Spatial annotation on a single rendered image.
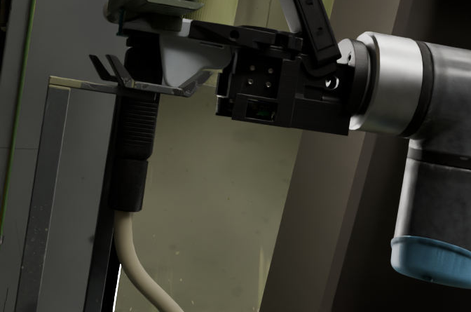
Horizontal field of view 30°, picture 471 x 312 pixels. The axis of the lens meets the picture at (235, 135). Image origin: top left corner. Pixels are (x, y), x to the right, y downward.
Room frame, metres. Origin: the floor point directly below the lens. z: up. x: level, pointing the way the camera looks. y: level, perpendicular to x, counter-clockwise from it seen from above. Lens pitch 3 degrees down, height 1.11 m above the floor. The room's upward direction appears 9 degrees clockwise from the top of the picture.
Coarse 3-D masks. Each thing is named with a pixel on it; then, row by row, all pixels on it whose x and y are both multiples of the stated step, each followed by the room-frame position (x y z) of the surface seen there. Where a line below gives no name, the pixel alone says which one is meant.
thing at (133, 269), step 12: (120, 216) 0.74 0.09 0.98; (132, 216) 0.75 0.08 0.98; (120, 228) 0.74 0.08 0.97; (120, 240) 0.74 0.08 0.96; (132, 240) 0.75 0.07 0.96; (120, 252) 0.74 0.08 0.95; (132, 252) 0.75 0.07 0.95; (132, 264) 0.74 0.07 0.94; (132, 276) 0.74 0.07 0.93; (144, 276) 0.75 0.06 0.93; (144, 288) 0.75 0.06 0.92; (156, 288) 0.75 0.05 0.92; (156, 300) 0.75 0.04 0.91; (168, 300) 0.75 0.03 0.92
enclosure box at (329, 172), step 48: (336, 0) 1.99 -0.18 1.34; (384, 0) 1.74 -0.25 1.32; (432, 0) 2.06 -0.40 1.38; (336, 144) 1.85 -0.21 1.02; (384, 144) 2.13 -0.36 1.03; (288, 192) 2.09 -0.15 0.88; (336, 192) 1.81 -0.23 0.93; (384, 192) 2.16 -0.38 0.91; (288, 240) 2.04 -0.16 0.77; (336, 240) 1.77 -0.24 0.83; (384, 240) 2.19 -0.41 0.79; (288, 288) 1.99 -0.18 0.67; (336, 288) 2.20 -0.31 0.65; (384, 288) 2.23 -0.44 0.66; (432, 288) 2.26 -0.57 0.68
